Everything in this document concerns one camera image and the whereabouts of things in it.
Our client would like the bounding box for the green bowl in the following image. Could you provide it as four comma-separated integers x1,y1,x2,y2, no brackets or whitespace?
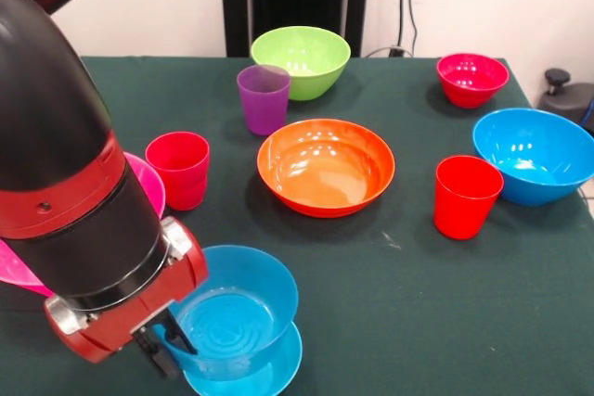
250,25,353,102

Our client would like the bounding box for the large pink bowl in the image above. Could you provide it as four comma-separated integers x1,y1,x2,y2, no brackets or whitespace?
0,151,167,299

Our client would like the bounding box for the red cup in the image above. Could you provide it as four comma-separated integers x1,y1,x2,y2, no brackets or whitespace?
144,131,211,212
433,155,505,241

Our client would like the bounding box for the small red bowl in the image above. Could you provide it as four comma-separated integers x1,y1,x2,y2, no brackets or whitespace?
435,53,510,109

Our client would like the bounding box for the black pedestal foot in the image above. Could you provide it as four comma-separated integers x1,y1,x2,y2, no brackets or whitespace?
537,68,594,133

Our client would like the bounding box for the large blue bowl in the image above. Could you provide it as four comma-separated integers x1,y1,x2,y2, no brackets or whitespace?
471,108,594,208

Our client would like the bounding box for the dark green tablecloth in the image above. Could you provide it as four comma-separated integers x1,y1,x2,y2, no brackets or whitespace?
0,55,594,396

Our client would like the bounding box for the medium blue bowl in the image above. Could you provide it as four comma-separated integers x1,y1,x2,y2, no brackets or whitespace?
157,244,300,376

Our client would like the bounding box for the orange bowl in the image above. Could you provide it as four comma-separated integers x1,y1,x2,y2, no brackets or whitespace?
256,118,397,219

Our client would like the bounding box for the purple cup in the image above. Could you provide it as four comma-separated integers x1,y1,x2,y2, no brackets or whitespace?
236,64,292,137

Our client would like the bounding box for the small blue ridged bowl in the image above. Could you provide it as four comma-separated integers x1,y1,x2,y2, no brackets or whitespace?
182,319,304,396

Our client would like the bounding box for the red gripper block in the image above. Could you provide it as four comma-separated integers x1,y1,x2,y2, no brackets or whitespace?
45,215,210,381

